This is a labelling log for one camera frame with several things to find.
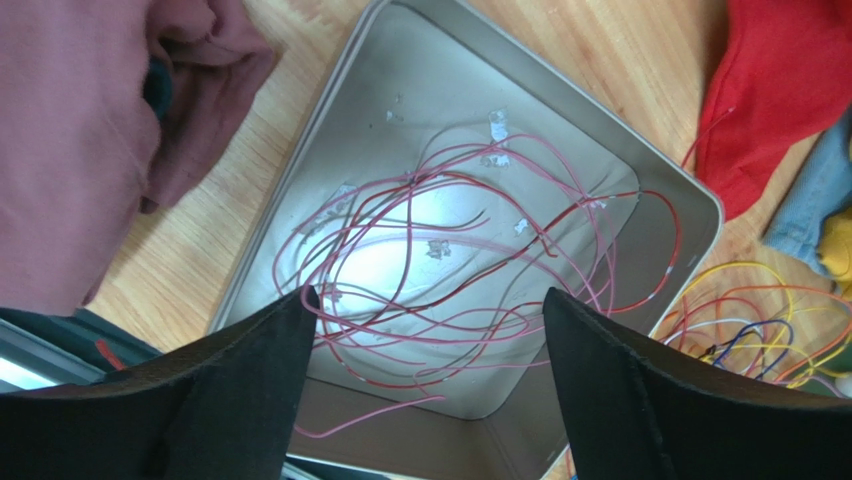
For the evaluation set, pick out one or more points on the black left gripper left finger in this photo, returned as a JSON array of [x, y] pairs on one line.
[[222, 407]]

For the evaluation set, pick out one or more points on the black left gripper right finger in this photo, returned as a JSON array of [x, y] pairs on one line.
[[634, 408]]

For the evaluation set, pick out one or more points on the yellow crumpled garment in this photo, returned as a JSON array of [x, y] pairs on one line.
[[834, 250]]

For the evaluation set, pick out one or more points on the grey plastic tray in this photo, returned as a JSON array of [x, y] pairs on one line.
[[447, 179]]

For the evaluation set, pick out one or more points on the dusty pink cloth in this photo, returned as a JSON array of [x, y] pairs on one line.
[[109, 109]]

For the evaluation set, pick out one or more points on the red hanging shirt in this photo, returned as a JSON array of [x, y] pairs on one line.
[[785, 76]]

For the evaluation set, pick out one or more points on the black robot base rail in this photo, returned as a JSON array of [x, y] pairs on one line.
[[41, 351]]

